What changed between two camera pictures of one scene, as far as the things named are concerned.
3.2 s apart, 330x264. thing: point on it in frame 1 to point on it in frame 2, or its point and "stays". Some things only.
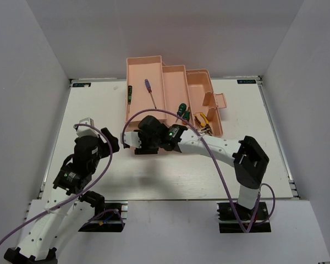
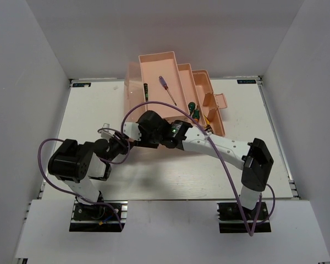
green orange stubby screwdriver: x=186 y=115 to x=196 y=115
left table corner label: x=82 y=85 stays
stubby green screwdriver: x=181 y=110 to x=191 y=106
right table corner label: x=247 y=81 stays
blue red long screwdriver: x=149 y=89 to x=164 y=85
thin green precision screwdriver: x=129 y=91 to x=146 y=91
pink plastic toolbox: x=150 y=84 stays
